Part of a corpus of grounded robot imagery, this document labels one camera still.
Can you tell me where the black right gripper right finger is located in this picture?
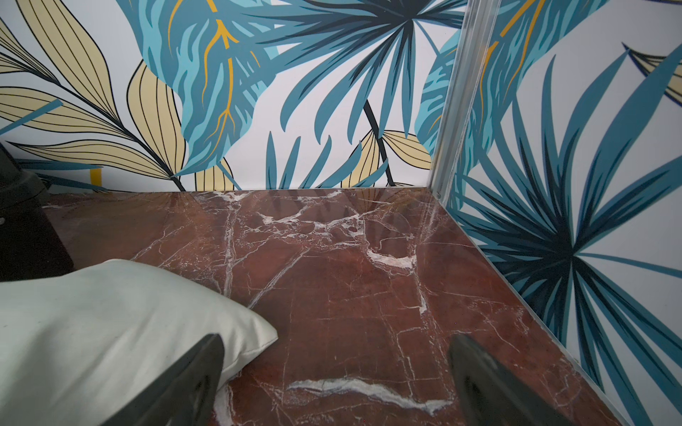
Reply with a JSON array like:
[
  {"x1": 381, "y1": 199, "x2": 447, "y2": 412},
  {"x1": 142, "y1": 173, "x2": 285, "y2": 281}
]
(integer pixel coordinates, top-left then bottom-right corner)
[{"x1": 448, "y1": 335, "x2": 572, "y2": 425}]

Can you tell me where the black yellow plastic toolbox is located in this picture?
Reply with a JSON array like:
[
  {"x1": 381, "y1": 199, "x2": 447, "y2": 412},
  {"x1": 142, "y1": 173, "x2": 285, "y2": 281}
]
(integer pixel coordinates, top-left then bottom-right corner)
[{"x1": 1, "y1": 148, "x2": 74, "y2": 282}]

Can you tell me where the right aluminium corner post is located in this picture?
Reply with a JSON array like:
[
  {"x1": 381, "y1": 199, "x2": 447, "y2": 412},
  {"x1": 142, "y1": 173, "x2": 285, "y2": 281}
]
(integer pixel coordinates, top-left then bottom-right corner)
[{"x1": 429, "y1": 0, "x2": 501, "y2": 206}]

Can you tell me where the white cloth soil bag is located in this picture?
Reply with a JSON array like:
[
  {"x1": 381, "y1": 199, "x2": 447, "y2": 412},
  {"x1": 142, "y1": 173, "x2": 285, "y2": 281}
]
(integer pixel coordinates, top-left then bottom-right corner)
[{"x1": 1, "y1": 259, "x2": 278, "y2": 425}]

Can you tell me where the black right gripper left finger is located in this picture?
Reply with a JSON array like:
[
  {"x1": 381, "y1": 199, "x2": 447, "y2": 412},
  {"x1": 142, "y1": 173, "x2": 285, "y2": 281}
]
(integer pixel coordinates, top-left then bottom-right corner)
[{"x1": 104, "y1": 334, "x2": 225, "y2": 425}]

